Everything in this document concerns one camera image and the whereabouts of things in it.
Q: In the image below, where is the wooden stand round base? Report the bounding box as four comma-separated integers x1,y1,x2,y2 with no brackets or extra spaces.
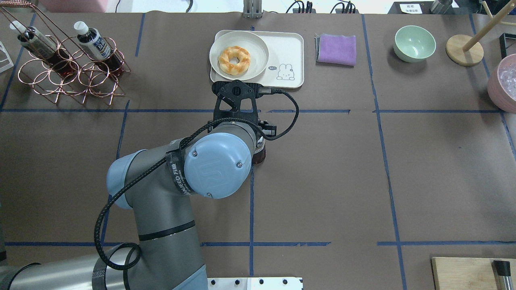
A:
445,0,516,67

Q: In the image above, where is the tea bottle white cap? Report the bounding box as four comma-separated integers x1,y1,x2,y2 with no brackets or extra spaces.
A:
251,137,266,165

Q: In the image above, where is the copper wire bottle rack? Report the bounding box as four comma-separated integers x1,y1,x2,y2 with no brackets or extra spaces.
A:
1,0,131,106

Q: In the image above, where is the tea bottle lower right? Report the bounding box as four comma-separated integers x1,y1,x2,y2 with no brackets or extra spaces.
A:
9,21,78,79

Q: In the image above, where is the cream round plate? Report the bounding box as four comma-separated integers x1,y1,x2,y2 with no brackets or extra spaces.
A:
209,31,269,81

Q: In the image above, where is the clear ice cubes pile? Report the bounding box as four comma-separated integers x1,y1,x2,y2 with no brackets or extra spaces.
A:
498,63,516,100

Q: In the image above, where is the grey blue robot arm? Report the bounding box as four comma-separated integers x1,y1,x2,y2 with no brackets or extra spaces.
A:
1,80,278,290

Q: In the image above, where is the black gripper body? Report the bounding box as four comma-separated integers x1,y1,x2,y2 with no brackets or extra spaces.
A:
212,80,260,123

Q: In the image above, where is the bamboo cutting board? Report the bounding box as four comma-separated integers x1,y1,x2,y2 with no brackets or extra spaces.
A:
431,257,516,290

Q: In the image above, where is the steel muddler black tip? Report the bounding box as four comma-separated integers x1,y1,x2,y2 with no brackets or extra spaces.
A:
493,259,515,290

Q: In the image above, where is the mint green bowl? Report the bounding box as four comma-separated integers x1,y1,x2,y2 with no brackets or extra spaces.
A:
393,25,437,63

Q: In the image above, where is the black frame object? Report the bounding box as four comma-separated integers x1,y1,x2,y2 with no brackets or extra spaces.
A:
498,33,516,59

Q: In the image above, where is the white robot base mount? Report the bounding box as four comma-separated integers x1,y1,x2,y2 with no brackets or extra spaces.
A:
208,277,304,290

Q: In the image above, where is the cream serving tray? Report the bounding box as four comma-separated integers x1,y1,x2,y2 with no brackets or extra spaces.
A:
210,30,304,89

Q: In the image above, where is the pink bowl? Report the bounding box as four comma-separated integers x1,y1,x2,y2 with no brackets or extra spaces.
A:
488,54,516,114

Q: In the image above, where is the glazed donut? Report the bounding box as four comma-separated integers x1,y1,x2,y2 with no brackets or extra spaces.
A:
218,46,251,76

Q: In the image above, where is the purple folded cloth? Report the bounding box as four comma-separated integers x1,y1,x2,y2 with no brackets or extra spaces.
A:
315,34,356,66

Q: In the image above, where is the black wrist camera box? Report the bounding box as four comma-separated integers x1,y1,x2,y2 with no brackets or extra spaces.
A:
258,120,277,137

